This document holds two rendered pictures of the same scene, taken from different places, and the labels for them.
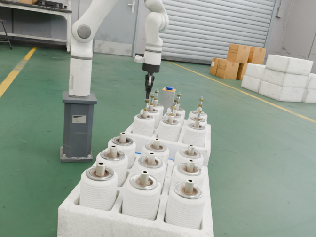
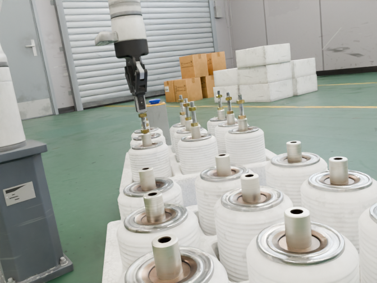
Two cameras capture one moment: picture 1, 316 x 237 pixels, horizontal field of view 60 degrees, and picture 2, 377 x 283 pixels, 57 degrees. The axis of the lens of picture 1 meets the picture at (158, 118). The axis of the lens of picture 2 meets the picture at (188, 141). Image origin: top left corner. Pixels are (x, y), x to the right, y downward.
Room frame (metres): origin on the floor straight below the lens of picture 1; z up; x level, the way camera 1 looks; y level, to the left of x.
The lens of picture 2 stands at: (0.38, 0.17, 0.41)
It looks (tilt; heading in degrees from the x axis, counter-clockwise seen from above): 11 degrees down; 346
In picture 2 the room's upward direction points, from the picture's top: 8 degrees counter-clockwise
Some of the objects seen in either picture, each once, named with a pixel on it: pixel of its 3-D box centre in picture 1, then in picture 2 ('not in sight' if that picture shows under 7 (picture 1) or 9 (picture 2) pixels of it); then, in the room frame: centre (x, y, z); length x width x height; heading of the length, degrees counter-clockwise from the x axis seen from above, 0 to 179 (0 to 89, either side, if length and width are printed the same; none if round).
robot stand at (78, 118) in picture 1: (77, 126); (19, 212); (1.22, 0.37, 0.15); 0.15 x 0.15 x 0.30; 21
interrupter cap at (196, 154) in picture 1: (190, 153); (294, 160); (0.86, -0.13, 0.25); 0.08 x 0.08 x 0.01
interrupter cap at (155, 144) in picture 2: (145, 116); (147, 145); (1.20, 0.06, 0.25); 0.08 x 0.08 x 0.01
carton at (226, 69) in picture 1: (227, 69); (188, 89); (5.03, -1.11, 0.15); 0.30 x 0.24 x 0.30; 20
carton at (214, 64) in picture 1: (220, 67); (177, 90); (5.34, -1.04, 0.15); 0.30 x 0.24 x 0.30; 110
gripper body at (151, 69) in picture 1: (150, 72); (133, 59); (1.20, 0.06, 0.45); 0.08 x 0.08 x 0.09
